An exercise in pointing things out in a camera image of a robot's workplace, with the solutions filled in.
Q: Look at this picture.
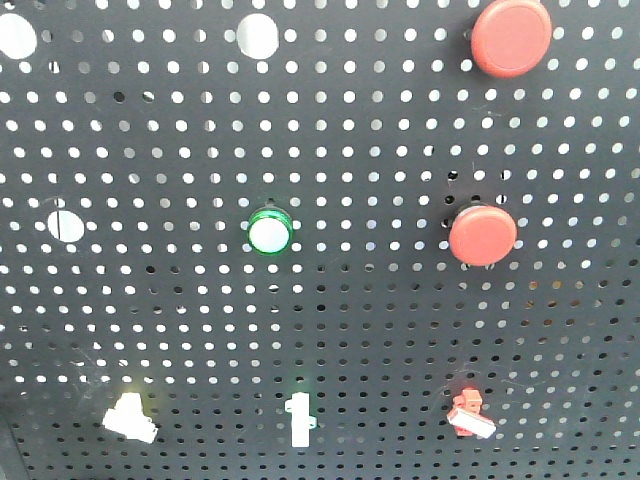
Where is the green ringed indicator light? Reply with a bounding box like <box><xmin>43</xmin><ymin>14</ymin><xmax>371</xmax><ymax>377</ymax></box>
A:
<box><xmin>247</xmin><ymin>208</ymin><xmax>293</xmax><ymax>255</ymax></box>

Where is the black perforated pegboard panel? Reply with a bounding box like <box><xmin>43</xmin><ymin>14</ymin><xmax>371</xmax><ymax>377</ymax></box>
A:
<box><xmin>1</xmin><ymin>1</ymin><xmax>639</xmax><ymax>479</ymax></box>

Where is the small red push button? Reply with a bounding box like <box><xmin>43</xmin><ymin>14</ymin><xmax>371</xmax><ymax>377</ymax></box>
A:
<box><xmin>448</xmin><ymin>204</ymin><xmax>517</xmax><ymax>266</ymax></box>

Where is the large red push button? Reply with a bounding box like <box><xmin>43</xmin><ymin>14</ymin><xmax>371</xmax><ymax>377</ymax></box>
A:
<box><xmin>471</xmin><ymin>0</ymin><xmax>552</xmax><ymax>78</ymax></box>

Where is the red toggle switch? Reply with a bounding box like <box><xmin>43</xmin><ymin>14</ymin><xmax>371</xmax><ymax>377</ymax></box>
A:
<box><xmin>446</xmin><ymin>388</ymin><xmax>496</xmax><ymax>439</ymax></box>

